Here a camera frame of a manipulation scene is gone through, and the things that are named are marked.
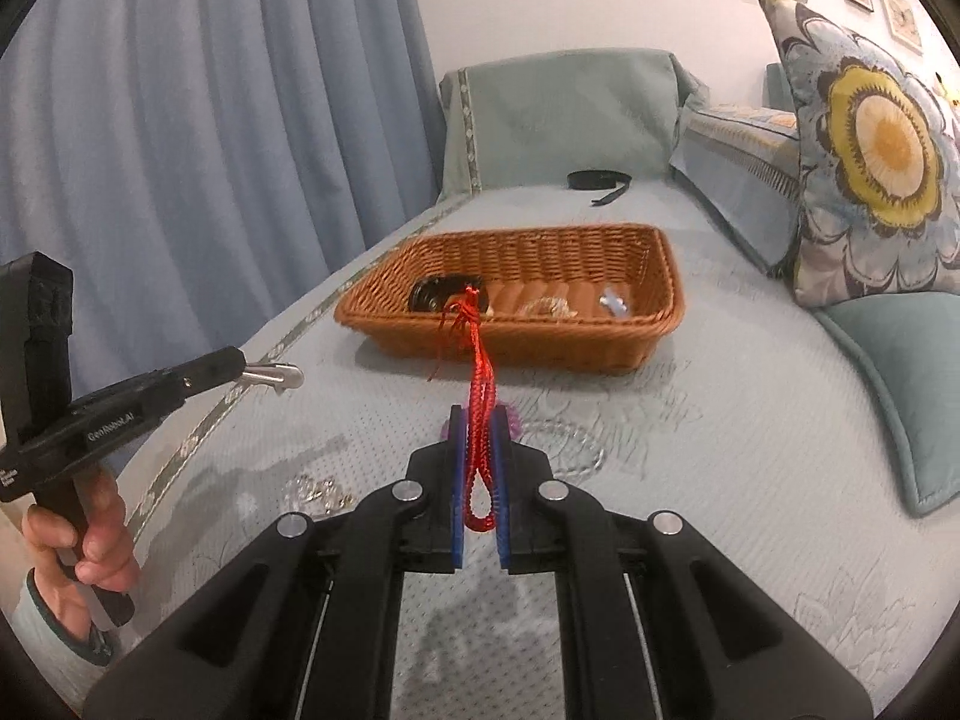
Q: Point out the black hair clip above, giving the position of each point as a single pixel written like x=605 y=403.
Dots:
x=435 y=294

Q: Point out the person's left hand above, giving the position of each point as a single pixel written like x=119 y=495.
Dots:
x=105 y=532

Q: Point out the teal armrest cover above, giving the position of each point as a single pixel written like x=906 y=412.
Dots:
x=562 y=120

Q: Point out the blue curtain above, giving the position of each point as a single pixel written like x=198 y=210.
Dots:
x=210 y=127

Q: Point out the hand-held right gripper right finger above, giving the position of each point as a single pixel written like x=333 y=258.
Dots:
x=504 y=510

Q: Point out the large-flower floral pillow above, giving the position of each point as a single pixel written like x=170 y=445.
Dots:
x=877 y=142

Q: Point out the orange wicker basket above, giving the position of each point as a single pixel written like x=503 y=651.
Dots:
x=525 y=345

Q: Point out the striped-trim sofa back cushion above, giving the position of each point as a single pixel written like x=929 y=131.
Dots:
x=739 y=180

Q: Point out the person's left forearm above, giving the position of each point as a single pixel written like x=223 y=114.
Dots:
x=45 y=615

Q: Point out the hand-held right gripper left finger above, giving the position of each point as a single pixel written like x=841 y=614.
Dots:
x=457 y=502

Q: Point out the teal cushion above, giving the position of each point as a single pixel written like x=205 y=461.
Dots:
x=900 y=390

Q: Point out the white butterfly picture frame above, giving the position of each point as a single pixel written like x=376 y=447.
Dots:
x=901 y=15

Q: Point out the yellow plush toy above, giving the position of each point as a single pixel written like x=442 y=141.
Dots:
x=946 y=90

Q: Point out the light blue hair clip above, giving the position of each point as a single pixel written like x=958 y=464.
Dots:
x=615 y=301

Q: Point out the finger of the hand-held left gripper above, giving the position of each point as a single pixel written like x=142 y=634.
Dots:
x=202 y=375

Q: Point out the silver hair clip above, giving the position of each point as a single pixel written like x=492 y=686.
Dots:
x=274 y=375

